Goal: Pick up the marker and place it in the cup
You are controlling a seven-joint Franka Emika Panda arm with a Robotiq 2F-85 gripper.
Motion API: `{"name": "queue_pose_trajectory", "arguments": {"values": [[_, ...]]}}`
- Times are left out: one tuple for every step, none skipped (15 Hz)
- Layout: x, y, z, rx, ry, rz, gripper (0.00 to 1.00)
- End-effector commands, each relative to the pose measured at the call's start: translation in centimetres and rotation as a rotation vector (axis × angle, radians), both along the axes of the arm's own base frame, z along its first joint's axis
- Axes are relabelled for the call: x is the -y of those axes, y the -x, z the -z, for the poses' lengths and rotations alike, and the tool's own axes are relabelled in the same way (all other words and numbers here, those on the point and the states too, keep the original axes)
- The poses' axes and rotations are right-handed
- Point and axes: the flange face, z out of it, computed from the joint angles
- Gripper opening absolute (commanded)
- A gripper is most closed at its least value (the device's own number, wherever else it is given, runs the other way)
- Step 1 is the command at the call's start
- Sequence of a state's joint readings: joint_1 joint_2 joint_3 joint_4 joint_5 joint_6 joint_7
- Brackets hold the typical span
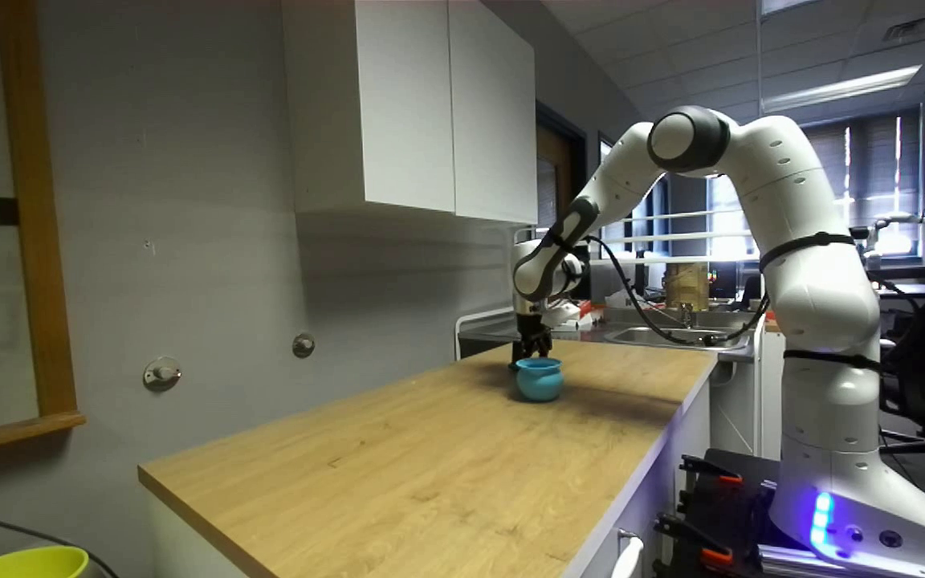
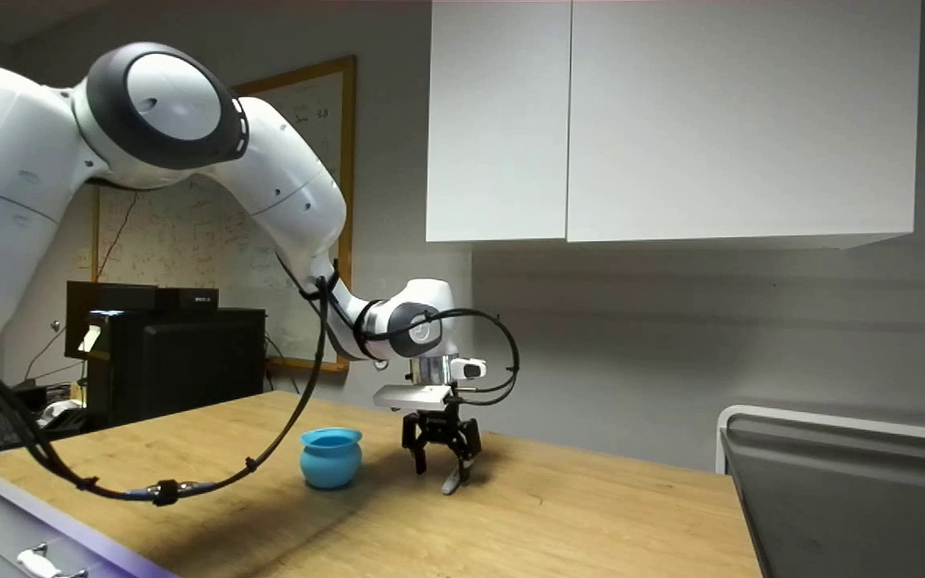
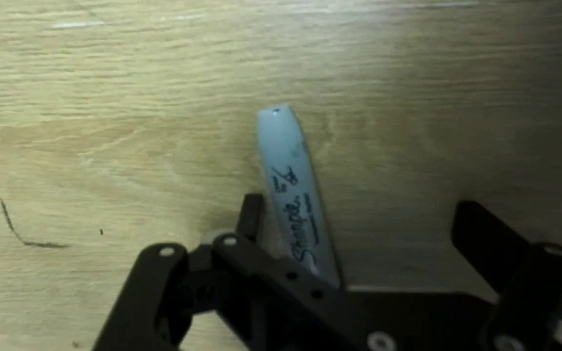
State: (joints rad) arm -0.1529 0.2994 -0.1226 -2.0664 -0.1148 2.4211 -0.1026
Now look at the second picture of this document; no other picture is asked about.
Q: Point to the white framed grey cart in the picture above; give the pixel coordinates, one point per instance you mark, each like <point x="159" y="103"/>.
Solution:
<point x="850" y="502"/>

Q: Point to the black computer tower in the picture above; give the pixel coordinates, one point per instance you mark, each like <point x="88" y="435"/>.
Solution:
<point x="184" y="359"/>

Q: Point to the grey drawer unit purple edge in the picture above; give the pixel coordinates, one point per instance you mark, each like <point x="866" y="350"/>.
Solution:
<point x="46" y="534"/>

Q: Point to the white wall cabinet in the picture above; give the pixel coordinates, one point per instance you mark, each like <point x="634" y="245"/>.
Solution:
<point x="676" y="116"/>

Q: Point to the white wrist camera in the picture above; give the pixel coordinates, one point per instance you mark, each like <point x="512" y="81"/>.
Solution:
<point x="469" y="369"/>

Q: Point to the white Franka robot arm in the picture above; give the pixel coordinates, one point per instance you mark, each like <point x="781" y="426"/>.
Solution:
<point x="15" y="163"/>

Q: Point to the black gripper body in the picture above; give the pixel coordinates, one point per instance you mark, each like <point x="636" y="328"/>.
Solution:
<point x="442" y="426"/>

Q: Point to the blue cup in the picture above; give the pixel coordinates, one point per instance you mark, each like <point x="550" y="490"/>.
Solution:
<point x="331" y="465"/>

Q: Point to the wood framed whiteboard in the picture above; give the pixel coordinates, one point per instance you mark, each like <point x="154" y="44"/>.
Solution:
<point x="321" y="106"/>

